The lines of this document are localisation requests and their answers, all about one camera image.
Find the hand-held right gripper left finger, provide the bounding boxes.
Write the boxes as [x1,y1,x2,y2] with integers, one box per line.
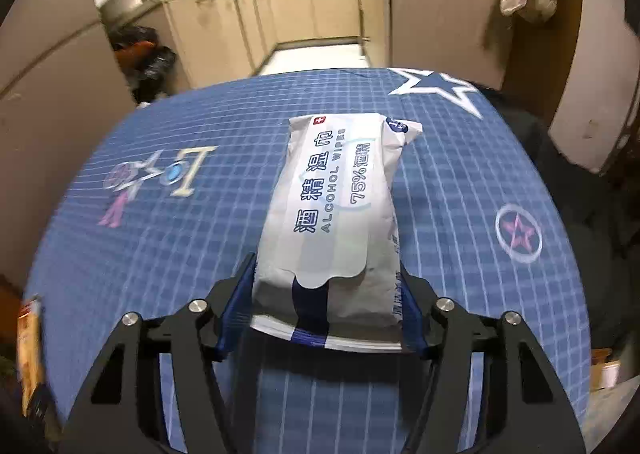
[59,253,257,454]

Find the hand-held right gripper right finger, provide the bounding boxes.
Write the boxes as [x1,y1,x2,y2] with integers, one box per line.
[397,261,587,454]

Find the white wet wipes pack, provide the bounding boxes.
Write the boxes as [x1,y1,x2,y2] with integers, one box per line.
[250,112,425,353]

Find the orange snack packet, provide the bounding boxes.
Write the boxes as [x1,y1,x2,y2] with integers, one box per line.
[17,296,53,417]

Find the blue checked tablecloth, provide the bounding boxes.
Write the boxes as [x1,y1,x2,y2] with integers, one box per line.
[22,64,594,454]

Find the cardboard box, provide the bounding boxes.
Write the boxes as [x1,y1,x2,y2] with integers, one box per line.
[590,348,624,393]

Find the black plastic bag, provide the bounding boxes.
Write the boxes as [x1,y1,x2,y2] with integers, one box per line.
[107,26,179,105]

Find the grey refrigerator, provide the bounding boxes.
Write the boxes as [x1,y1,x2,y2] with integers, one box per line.
[0,0,137,295]

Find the beige kitchen base cabinets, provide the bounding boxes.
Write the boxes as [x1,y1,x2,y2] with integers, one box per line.
[97,0,516,92]

